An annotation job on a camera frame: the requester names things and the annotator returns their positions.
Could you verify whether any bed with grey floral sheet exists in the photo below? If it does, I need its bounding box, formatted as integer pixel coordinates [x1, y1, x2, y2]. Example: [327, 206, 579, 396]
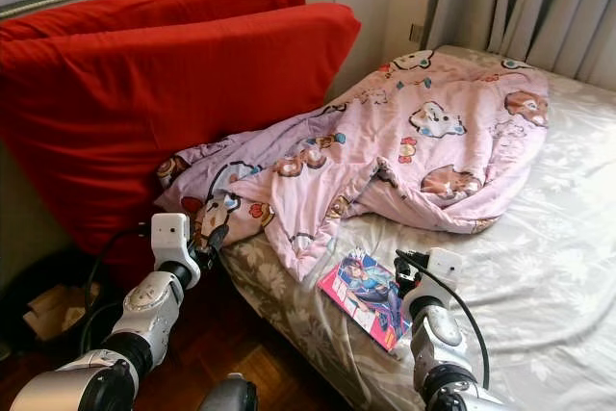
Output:
[219, 43, 616, 411]

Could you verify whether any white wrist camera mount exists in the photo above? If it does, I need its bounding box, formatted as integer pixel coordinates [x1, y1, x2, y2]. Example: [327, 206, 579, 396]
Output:
[151, 212, 192, 266]
[419, 247, 465, 298]

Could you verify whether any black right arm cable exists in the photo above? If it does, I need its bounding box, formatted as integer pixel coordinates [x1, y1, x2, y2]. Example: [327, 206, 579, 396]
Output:
[395, 249, 492, 391]

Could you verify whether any pink cartoon print blanket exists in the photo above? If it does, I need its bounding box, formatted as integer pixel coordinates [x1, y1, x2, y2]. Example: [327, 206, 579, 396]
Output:
[157, 48, 550, 282]

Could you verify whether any flat red pillow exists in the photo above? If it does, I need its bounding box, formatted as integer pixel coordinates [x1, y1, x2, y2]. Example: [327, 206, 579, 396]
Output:
[0, 0, 309, 43]

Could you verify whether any black waste bin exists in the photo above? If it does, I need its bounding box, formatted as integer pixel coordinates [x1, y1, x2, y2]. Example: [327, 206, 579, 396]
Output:
[0, 271, 118, 366]

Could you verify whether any large red pillow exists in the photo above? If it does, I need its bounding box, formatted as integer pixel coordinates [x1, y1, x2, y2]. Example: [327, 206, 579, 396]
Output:
[0, 2, 362, 282]

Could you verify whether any silver robot left leg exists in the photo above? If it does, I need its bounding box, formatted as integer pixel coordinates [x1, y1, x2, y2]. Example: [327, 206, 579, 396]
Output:
[200, 372, 259, 411]

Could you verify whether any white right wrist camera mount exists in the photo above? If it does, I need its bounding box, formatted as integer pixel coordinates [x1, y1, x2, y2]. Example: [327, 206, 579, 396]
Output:
[419, 247, 465, 298]

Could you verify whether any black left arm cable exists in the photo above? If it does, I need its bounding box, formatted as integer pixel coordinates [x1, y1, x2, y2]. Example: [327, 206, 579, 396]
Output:
[91, 223, 153, 335]

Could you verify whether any crumpled brown paper waste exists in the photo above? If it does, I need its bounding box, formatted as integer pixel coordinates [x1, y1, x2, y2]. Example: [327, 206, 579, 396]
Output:
[24, 283, 99, 340]

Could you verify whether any colourful comic book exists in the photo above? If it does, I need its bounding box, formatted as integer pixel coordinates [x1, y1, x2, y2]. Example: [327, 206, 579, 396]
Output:
[316, 249, 413, 352]

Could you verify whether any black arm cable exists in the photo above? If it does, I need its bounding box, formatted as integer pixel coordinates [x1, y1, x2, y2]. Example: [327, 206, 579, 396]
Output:
[395, 249, 492, 391]
[91, 223, 153, 335]

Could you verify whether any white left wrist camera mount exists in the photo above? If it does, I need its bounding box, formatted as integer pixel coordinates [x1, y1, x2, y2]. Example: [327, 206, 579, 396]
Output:
[151, 212, 192, 266]

